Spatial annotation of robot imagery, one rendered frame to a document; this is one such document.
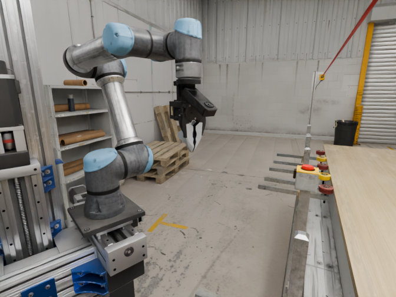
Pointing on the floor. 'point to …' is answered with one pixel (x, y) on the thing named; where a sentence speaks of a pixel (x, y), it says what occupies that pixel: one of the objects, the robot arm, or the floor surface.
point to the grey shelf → (69, 154)
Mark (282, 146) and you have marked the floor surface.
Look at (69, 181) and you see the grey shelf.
